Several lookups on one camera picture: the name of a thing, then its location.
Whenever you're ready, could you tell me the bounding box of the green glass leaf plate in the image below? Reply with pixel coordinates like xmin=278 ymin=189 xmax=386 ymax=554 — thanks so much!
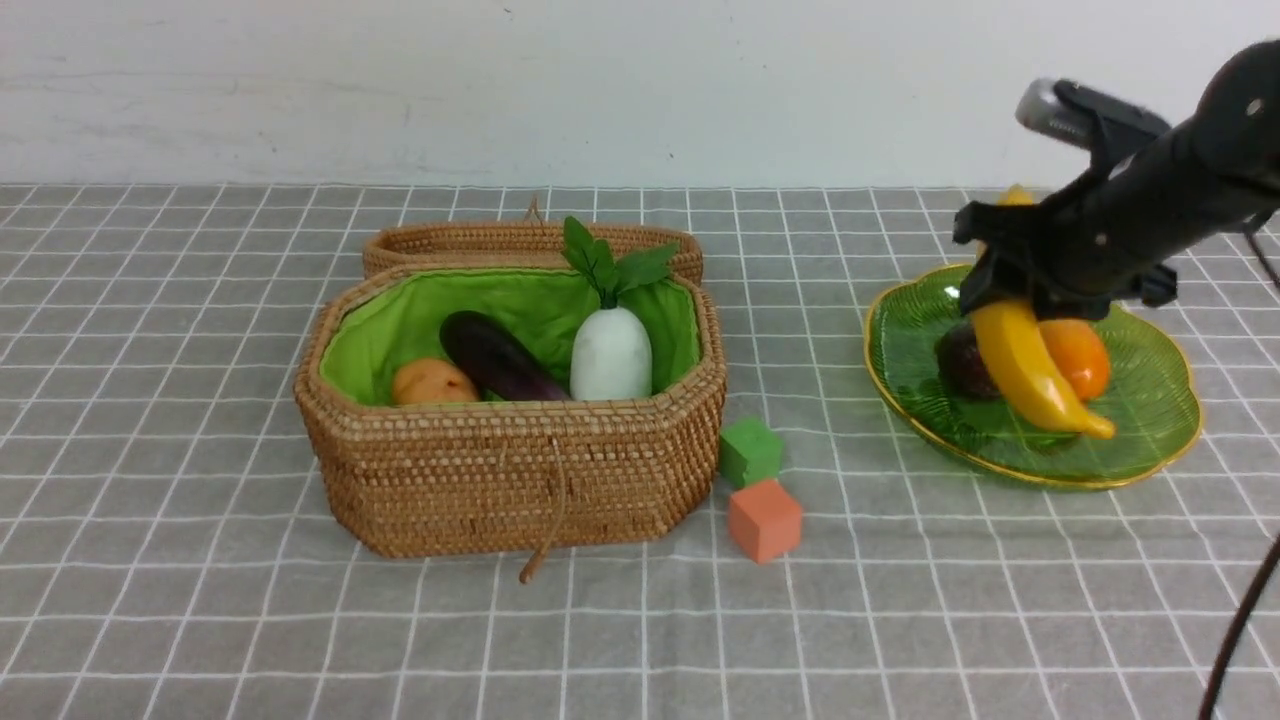
xmin=863 ymin=265 xmax=1203 ymax=491

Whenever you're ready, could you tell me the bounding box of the white radish with leaves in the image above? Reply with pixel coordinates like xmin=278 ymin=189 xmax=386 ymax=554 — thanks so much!
xmin=562 ymin=217 xmax=680 ymax=402

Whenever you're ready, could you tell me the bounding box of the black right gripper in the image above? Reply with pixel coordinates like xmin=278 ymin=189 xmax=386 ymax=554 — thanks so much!
xmin=954 ymin=129 xmax=1216 ymax=320

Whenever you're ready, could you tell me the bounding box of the orange foam cube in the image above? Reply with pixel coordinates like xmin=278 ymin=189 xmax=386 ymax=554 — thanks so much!
xmin=727 ymin=478 xmax=804 ymax=564

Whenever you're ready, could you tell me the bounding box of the green foam cube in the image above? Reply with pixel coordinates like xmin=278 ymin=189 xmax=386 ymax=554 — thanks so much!
xmin=718 ymin=416 xmax=785 ymax=491

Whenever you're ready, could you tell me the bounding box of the purple eggplant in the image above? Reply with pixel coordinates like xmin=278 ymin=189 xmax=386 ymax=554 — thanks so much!
xmin=438 ymin=310 xmax=570 ymax=401

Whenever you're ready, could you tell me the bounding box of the dark purple mangosteen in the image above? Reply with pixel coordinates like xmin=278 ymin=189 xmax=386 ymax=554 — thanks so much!
xmin=934 ymin=319 xmax=1002 ymax=401

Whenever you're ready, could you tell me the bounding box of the woven rattan basket green lining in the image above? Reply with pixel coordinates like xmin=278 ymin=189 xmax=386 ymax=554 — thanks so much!
xmin=292 ymin=263 xmax=727 ymax=559

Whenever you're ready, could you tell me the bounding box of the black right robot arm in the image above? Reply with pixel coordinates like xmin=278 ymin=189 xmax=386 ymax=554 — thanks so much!
xmin=952 ymin=40 xmax=1279 ymax=322

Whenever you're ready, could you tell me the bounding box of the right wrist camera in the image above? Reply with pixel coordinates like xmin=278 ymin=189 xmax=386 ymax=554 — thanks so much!
xmin=1014 ymin=77 xmax=1172 ymax=168

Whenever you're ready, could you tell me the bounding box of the woven rattan basket lid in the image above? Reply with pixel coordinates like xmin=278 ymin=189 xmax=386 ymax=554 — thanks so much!
xmin=362 ymin=202 xmax=704 ymax=284

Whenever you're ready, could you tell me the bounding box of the brown potato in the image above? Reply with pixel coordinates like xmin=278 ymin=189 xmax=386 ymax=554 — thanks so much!
xmin=390 ymin=357 xmax=481 ymax=406

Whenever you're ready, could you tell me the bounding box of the grey checked tablecloth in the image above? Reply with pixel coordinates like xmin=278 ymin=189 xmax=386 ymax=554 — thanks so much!
xmin=1 ymin=184 xmax=1277 ymax=719

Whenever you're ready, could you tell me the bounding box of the orange mango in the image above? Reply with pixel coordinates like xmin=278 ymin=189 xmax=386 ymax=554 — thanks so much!
xmin=1039 ymin=318 xmax=1111 ymax=404

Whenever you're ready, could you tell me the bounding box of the yellow banana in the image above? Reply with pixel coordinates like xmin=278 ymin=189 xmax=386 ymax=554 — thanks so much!
xmin=970 ymin=184 xmax=1117 ymax=441

